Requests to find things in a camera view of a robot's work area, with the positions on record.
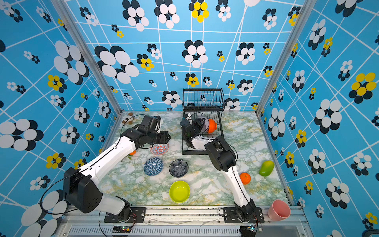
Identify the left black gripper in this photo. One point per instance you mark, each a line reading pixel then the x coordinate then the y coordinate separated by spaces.
pixel 165 137

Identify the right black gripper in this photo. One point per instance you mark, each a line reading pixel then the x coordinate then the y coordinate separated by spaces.
pixel 197 123

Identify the lilac plastic bowl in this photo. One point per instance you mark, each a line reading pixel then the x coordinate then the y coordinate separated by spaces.
pixel 201 125

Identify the orange plastic bowl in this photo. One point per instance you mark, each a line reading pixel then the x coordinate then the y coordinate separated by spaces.
pixel 212 126

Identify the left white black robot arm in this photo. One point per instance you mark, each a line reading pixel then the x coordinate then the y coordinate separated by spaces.
pixel 81 185

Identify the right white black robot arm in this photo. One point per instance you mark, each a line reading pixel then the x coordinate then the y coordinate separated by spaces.
pixel 224 160

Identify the red white patterned bowl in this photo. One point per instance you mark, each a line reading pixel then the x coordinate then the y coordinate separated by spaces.
pixel 159 149

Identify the small plush toy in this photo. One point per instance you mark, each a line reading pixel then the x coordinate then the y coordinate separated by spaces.
pixel 128 118

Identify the blue patterned bowl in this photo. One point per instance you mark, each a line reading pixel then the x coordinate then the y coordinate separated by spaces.
pixel 153 166

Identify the black patterned bowl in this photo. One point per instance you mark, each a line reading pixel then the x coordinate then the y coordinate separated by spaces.
pixel 178 168

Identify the lime green bowl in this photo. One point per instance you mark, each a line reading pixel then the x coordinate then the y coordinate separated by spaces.
pixel 179 191

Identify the orange fruit right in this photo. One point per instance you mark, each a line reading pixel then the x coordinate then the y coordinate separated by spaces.
pixel 245 178

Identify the green mango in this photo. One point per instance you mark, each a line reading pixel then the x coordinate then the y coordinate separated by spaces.
pixel 267 168

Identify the left circuit board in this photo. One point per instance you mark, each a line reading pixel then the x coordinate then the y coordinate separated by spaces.
pixel 122 229

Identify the circuit board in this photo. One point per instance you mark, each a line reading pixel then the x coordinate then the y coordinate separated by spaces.
pixel 122 229
pixel 247 231

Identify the right circuit board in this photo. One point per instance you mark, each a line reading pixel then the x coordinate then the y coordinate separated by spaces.
pixel 247 231

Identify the pink plastic cup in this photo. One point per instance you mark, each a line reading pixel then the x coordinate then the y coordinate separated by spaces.
pixel 279 210

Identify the black wire dish rack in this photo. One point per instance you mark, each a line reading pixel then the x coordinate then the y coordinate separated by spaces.
pixel 209 103

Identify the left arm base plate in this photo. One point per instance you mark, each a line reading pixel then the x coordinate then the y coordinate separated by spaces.
pixel 136 214

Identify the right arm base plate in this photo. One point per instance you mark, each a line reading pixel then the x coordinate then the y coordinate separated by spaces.
pixel 232 215

